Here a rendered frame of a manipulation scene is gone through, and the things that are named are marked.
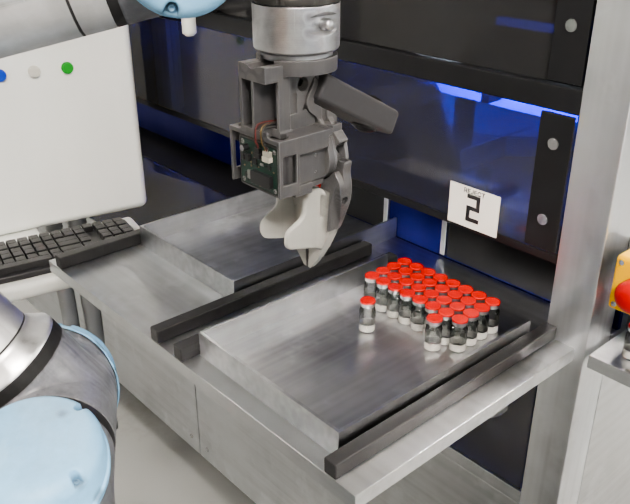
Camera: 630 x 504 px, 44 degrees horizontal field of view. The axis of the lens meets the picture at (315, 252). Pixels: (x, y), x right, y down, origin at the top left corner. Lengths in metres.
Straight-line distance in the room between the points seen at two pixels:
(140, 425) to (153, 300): 1.23
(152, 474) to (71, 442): 1.50
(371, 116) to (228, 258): 0.56
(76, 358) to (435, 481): 0.76
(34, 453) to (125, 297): 0.52
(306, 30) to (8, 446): 0.42
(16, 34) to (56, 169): 1.08
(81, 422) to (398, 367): 0.43
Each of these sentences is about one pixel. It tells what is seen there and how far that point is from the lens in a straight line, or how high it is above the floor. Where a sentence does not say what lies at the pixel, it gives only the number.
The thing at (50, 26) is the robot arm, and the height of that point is 1.35.
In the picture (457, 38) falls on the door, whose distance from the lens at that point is 1.07.
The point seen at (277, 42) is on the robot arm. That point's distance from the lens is 0.66.
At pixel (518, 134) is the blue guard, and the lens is 1.02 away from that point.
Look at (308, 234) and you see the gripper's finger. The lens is 0.73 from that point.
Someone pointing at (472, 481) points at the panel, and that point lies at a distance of 1.31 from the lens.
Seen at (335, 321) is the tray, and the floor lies 0.88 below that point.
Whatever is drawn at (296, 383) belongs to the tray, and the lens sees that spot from 0.95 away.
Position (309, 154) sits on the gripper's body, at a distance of 0.69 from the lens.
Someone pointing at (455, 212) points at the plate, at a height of 1.01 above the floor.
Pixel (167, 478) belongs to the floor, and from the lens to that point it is 2.16.
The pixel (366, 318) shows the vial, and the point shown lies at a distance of 1.03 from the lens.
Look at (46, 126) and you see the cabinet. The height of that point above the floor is 1.00.
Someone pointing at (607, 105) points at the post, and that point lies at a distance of 0.95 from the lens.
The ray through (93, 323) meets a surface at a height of 0.50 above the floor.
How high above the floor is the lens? 1.44
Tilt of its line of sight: 26 degrees down
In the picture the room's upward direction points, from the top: straight up
